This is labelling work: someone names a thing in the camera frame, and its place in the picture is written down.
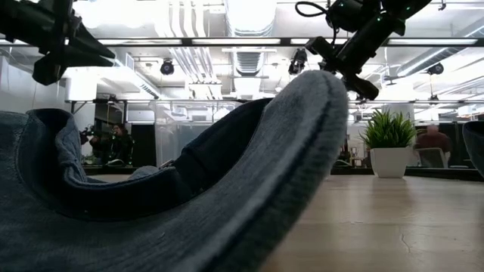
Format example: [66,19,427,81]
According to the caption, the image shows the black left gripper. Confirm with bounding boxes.
[33,0,116,86]

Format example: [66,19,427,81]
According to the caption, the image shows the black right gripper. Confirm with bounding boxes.
[305,17,405,100]

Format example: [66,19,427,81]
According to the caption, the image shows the dark blue denim jeans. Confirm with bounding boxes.
[0,69,349,272]

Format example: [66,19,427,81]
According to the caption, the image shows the dark navy baseball cap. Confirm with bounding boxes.
[461,120,484,178]

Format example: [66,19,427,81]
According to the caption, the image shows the ceiling air vent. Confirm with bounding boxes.
[236,51,262,76]

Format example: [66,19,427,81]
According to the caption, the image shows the person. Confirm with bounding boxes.
[88,122,135,167]
[414,124,454,154]

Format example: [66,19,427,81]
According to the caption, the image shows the green plant in white pot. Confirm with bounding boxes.
[358,109,419,179]

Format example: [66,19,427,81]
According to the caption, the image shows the clear plastic bin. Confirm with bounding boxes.
[153,100,243,167]

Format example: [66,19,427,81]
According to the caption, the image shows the grey office chair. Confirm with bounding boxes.
[415,147,451,169]

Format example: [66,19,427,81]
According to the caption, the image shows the black background station frame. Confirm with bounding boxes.
[64,97,273,125]

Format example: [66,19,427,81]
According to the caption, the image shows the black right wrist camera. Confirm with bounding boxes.
[327,0,381,33]

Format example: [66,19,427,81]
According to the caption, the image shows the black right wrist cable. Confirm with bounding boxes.
[294,1,330,19]

